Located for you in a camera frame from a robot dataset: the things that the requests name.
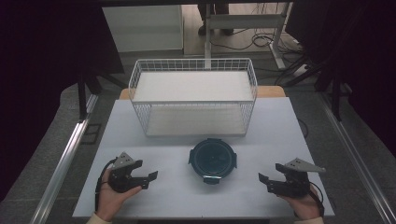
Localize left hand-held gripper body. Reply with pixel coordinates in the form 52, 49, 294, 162
106, 151, 138, 194

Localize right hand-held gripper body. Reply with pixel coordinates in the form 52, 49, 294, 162
270, 157, 327, 199

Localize round dark lidded container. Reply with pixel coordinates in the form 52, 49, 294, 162
188, 137, 238, 186

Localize white wire shelf rack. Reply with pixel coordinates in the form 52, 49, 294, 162
128, 58, 259, 138

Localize person's left hand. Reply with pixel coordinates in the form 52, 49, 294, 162
94, 167, 143, 223

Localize person's right hand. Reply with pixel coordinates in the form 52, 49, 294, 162
277, 184, 325, 220

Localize black metal stand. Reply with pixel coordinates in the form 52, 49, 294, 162
283, 60, 353, 122
76, 73, 129, 123

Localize white power strip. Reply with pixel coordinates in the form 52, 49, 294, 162
292, 63, 311, 77

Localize dark curtain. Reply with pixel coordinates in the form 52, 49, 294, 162
0, 0, 126, 202
284, 0, 396, 158

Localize white cabinet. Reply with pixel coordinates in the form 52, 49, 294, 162
102, 4, 185, 53

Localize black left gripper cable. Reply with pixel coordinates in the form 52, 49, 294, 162
94, 158, 118, 213

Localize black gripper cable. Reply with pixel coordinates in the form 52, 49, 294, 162
308, 181, 326, 218
94, 158, 118, 213

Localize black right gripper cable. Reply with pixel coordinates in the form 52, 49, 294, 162
308, 181, 326, 218

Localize thin black cable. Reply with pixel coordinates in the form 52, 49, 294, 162
297, 118, 310, 140

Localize black floor frame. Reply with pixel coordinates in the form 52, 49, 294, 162
80, 122, 103, 146

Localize aluminium rail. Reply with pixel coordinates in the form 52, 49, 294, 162
318, 91, 396, 224
29, 92, 101, 224

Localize black floor cables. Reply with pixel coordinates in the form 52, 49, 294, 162
209, 27, 309, 86

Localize white desk frame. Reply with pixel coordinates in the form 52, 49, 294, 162
204, 2, 294, 71

